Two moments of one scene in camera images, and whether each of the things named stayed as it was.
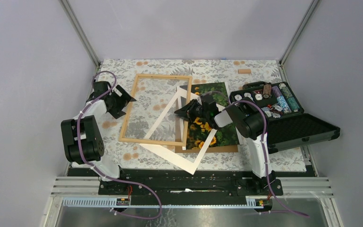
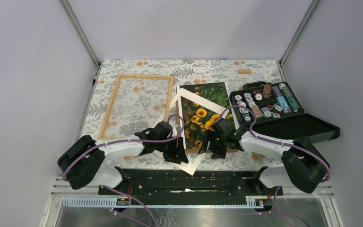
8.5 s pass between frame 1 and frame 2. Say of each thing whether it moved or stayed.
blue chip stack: stayed
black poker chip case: stayed
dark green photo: stayed
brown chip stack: stayed
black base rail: stayed
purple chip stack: stayed
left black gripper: moved
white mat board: moved
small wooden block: stayed
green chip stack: stayed
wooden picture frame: moved
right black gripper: moved
